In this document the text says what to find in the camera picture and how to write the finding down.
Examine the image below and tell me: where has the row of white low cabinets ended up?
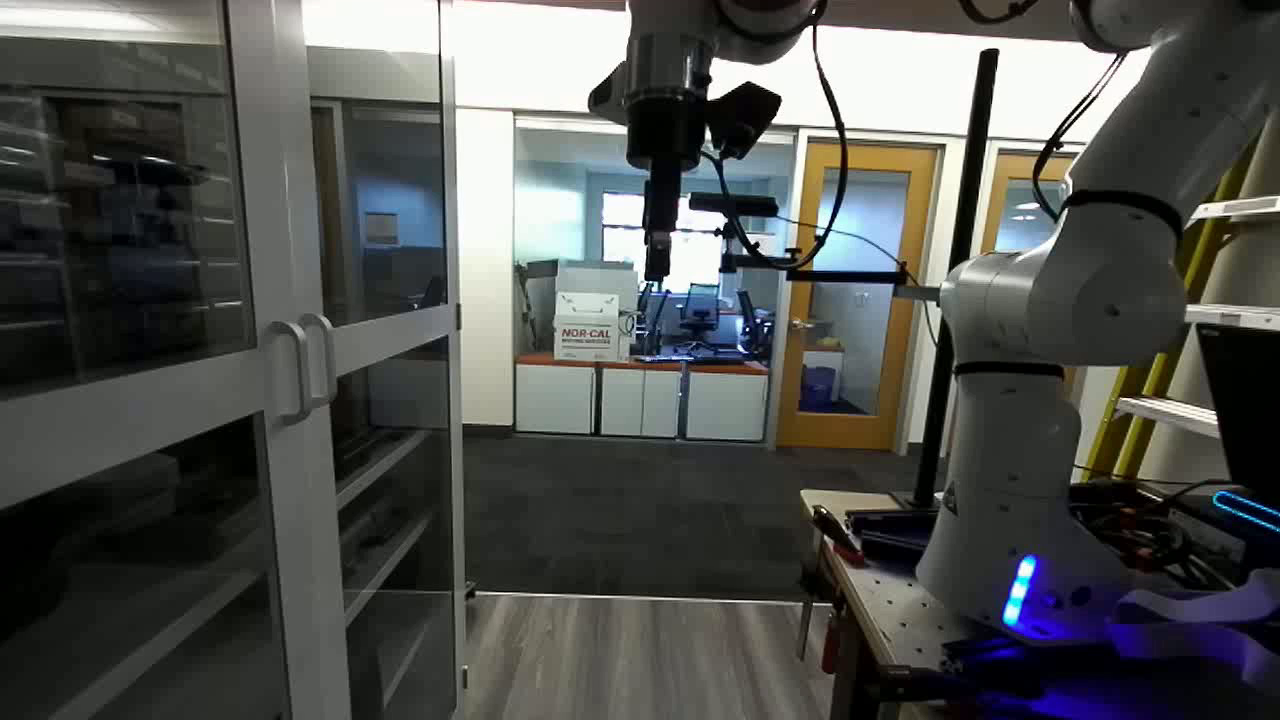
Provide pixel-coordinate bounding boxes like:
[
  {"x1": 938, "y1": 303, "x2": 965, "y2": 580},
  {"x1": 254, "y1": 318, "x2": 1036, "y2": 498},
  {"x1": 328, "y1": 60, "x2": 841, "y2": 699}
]
[{"x1": 514, "y1": 354, "x2": 772, "y2": 443}]

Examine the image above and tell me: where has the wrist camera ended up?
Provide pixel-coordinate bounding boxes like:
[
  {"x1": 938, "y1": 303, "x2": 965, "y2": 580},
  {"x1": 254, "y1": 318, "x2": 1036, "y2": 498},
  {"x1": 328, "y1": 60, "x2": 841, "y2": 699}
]
[{"x1": 704, "y1": 81, "x2": 784, "y2": 162}]

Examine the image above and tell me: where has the black office chair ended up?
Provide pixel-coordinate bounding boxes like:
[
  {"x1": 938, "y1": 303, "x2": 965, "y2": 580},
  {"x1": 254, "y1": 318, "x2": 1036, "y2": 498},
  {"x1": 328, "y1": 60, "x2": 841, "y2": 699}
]
[{"x1": 678, "y1": 282, "x2": 723, "y2": 353}]

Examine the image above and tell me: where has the black monitor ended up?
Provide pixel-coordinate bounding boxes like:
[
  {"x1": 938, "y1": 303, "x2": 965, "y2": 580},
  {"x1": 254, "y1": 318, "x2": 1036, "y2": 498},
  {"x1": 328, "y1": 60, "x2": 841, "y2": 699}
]
[{"x1": 1194, "y1": 321, "x2": 1280, "y2": 513}]

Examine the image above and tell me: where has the narrow glass cabinet door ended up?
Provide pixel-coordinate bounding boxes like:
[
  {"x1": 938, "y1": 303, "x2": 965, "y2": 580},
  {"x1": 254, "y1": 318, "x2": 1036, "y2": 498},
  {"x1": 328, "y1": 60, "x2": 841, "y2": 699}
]
[{"x1": 300, "y1": 0, "x2": 468, "y2": 720}]

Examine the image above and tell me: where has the camera on mount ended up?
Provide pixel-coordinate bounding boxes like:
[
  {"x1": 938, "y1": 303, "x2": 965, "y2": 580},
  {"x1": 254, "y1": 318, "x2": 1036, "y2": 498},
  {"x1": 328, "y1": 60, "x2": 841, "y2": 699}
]
[{"x1": 687, "y1": 47, "x2": 1002, "y2": 509}]

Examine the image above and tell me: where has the yellow ladder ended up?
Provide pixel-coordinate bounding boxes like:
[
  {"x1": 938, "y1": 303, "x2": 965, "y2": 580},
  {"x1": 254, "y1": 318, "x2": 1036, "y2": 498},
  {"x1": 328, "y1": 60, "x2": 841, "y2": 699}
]
[{"x1": 1084, "y1": 140, "x2": 1263, "y2": 483}]

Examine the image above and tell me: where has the window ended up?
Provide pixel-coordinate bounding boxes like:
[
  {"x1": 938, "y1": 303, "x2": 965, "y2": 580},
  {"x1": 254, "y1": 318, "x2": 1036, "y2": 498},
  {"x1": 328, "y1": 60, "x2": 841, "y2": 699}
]
[{"x1": 600, "y1": 190, "x2": 783, "y2": 297}]

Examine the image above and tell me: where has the stack of white boxes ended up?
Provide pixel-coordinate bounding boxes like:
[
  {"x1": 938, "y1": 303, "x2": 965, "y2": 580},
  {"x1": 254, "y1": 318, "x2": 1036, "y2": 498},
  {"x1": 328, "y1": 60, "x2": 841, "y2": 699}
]
[{"x1": 552, "y1": 261, "x2": 640, "y2": 364}]

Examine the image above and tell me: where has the white cabinet door handle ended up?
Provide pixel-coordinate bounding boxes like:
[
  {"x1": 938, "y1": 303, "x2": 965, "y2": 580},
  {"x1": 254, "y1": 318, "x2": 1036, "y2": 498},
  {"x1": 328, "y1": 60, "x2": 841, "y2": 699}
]
[
  {"x1": 299, "y1": 312, "x2": 340, "y2": 408},
  {"x1": 267, "y1": 320, "x2": 314, "y2": 427}
]

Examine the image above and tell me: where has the tangle of black cables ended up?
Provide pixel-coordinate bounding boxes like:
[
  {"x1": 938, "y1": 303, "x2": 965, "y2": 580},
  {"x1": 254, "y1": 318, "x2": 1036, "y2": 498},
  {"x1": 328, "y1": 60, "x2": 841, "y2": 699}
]
[{"x1": 1072, "y1": 478, "x2": 1236, "y2": 593}]

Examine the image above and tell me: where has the wooden door with glass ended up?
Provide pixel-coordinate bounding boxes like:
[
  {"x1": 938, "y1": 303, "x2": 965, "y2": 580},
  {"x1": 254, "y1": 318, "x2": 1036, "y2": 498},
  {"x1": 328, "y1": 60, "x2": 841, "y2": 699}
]
[
  {"x1": 777, "y1": 141, "x2": 943, "y2": 452},
  {"x1": 979, "y1": 150, "x2": 1083, "y2": 257}
]

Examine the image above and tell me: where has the black flat box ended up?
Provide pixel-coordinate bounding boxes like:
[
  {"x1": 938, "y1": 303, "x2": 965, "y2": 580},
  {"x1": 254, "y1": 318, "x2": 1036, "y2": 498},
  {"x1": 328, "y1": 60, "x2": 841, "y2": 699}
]
[{"x1": 846, "y1": 507, "x2": 942, "y2": 563}]

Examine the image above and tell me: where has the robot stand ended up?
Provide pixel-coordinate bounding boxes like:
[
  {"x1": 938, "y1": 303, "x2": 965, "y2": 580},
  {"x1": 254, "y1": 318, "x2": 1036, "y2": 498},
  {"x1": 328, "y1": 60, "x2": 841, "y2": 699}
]
[{"x1": 798, "y1": 487, "x2": 1280, "y2": 720}]

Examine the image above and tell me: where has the wide glass cabinet door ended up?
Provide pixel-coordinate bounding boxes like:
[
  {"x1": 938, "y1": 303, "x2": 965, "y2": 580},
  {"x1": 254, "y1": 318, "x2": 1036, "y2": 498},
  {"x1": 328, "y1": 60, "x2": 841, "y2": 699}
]
[{"x1": 0, "y1": 0, "x2": 353, "y2": 720}]

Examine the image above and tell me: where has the white glass door cabinet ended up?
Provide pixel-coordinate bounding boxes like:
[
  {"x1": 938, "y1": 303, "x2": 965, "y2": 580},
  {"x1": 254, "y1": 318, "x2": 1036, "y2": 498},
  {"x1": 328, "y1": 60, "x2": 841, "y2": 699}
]
[{"x1": 0, "y1": 0, "x2": 469, "y2": 720}]

